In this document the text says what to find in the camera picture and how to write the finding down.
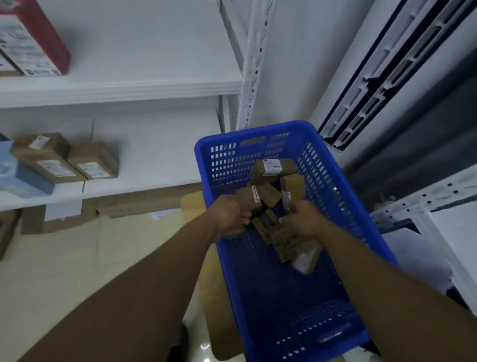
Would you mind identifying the person's left hand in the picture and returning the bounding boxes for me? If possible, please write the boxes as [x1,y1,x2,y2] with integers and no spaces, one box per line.
[207,194,254,239]

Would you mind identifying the person's right hand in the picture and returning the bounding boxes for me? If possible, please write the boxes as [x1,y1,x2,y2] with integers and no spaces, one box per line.
[278,199,330,241]

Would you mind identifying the pile of parcels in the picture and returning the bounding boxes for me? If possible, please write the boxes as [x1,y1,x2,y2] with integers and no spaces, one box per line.
[235,158,323,276]

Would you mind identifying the blue plastic crate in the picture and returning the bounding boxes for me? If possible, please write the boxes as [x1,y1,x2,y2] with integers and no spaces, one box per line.
[194,120,398,362]

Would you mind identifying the white metal shelf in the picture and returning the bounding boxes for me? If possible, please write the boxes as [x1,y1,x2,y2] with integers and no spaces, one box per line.
[371,164,477,314]
[0,0,276,211]

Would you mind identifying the brown parcel marked 1-3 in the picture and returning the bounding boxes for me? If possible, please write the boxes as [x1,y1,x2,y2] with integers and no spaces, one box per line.
[67,141,120,181]

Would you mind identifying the bottom-shelf brown parcels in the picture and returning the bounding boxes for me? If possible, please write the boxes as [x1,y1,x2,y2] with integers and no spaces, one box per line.
[10,132,88,184]

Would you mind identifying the light blue box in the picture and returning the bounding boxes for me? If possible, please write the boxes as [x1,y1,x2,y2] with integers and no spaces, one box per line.
[0,140,56,199]

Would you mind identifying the small red box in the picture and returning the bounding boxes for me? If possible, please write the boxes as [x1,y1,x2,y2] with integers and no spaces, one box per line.
[0,0,72,77]

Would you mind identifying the person's right forearm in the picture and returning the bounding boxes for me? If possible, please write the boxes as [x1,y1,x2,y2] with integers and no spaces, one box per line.
[320,227,477,362]

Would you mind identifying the person's left forearm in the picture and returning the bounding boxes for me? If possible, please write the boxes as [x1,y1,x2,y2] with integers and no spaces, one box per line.
[16,220,224,362]

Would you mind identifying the person's left shoe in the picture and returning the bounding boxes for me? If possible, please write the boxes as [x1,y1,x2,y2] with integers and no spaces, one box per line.
[167,324,189,362]

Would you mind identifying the torn brown cardboard sheet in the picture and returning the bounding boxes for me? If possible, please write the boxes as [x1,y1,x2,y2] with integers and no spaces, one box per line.
[20,203,98,235]

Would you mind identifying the folded cardboard pad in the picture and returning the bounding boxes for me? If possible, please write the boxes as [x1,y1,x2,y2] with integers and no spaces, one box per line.
[0,209,19,260]

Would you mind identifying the small white paper scrap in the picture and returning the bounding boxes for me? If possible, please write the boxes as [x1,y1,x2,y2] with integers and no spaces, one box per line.
[149,208,179,220]

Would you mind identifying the white standing air conditioner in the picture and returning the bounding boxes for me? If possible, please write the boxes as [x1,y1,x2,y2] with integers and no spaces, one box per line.
[309,0,477,169]

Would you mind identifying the black bag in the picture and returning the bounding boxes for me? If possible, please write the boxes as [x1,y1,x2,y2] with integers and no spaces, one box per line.
[445,285,472,310]

